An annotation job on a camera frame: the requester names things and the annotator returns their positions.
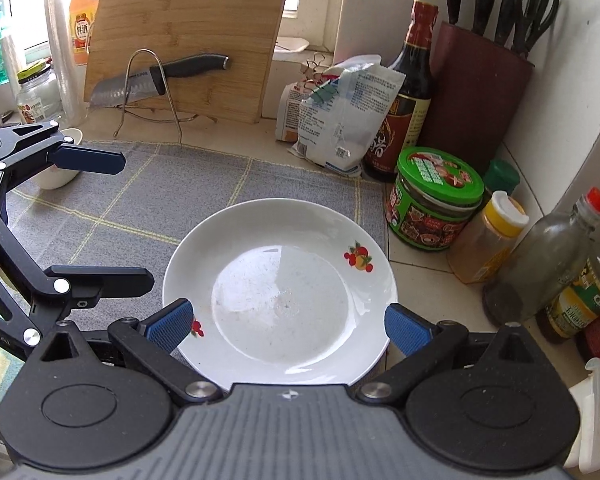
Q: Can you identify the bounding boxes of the tall plastic wrap roll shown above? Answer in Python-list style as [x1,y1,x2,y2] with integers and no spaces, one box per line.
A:
[44,0,88,128]

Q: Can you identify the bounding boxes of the green-lidded sauce jar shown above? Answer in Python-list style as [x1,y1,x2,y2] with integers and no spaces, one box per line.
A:
[387,146,486,251]

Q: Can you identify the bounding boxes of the orange oil bottle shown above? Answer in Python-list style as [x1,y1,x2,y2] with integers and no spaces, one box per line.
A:
[69,0,103,66]

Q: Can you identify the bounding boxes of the white bowl with pink flowers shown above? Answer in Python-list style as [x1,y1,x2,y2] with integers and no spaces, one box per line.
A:
[32,127,84,190]

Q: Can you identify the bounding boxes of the bamboo cutting board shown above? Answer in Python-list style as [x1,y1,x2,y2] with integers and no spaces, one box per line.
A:
[83,0,296,125]

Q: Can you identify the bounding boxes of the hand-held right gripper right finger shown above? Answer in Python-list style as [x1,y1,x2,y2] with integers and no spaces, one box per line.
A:
[355,303,542,404]

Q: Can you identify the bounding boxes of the yellow-lidded spice bottle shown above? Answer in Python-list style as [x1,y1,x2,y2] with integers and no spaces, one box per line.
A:
[447,191,530,285]

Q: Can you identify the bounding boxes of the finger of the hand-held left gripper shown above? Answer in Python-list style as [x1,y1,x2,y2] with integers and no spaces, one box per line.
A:
[0,202,156,350]
[0,121,127,177]

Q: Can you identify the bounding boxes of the black kitchen scissors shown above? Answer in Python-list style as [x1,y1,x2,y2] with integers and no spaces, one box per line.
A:
[511,0,561,53]

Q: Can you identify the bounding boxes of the clear bottle with red cap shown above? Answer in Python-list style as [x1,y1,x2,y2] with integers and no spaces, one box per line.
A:
[482,187,600,328]

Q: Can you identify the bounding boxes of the white dish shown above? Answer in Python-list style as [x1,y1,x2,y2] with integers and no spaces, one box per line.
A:
[272,36,311,53]

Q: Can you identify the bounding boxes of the grey checked towel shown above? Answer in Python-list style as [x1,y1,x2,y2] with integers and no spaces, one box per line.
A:
[2,141,388,376]

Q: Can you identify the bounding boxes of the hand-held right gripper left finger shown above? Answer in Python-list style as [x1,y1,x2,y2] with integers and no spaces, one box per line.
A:
[40,297,224,406]

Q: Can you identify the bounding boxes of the metal wire rack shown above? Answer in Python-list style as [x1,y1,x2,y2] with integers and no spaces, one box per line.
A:
[112,49,201,145]

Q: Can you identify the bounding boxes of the red and white bag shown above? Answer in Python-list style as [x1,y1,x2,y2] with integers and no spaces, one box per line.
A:
[275,77,331,143]

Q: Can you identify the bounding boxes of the black-handled kitchen knife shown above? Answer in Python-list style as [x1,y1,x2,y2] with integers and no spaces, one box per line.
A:
[88,53,231,109]

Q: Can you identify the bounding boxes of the white plate with fruit print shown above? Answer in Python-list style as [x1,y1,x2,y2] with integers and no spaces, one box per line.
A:
[162,198,398,391]

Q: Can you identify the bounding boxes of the brown knife block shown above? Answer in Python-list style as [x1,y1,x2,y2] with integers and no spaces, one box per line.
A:
[415,21,536,176]

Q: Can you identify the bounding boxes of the white and blue bag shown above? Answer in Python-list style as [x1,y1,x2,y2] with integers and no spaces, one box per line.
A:
[291,55,407,177]

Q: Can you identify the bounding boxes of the green-labelled glass bottle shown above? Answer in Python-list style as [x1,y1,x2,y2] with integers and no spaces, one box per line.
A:
[535,245,600,345]

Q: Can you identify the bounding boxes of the green-capped bottle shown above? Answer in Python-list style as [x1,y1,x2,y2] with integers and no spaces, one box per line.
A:
[482,159,522,196]

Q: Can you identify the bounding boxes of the glass jar with label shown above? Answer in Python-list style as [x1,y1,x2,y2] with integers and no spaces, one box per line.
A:
[16,62,63,125]

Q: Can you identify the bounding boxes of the dark soy sauce bottle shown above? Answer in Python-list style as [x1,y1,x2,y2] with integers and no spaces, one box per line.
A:
[362,0,440,183]

